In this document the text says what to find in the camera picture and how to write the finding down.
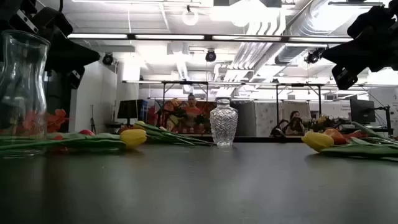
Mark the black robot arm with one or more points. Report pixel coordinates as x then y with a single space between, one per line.
276 132

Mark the purple tulip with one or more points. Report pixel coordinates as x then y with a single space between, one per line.
367 130

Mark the mixed flower bouquet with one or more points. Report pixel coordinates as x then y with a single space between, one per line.
321 121

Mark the orange tulip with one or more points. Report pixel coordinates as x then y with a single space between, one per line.
87 132
335 135

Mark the black computer monitor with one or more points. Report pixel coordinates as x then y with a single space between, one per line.
362 110
127 109

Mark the black track spotlight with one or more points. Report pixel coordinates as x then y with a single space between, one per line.
108 59
314 56
211 56

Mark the person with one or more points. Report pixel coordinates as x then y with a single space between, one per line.
191 109
295 119

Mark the orange floral backdrop cloth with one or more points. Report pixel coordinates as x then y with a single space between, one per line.
169 109

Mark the silver ventilation duct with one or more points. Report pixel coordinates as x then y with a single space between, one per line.
304 25

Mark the clear smooth glass vase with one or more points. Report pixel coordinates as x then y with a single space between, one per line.
21 93

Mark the black tripod stand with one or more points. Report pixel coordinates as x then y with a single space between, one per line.
92 123

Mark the white round pendant lamp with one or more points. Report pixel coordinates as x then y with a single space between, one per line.
186 21

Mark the cut crystal glass vase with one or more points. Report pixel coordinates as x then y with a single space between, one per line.
224 124

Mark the black table frame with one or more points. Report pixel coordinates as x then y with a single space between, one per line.
264 139

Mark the white floral partition cloth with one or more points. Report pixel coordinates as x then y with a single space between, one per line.
264 118

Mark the yellow tulip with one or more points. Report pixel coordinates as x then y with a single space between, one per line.
140 124
317 141
133 137

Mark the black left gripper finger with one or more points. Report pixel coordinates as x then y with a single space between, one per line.
75 77
68 53

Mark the long ceiling light bar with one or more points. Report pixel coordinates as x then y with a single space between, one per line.
168 36

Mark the black metal station frame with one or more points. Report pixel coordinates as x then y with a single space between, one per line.
277 102

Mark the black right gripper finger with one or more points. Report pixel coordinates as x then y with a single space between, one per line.
343 76
367 49

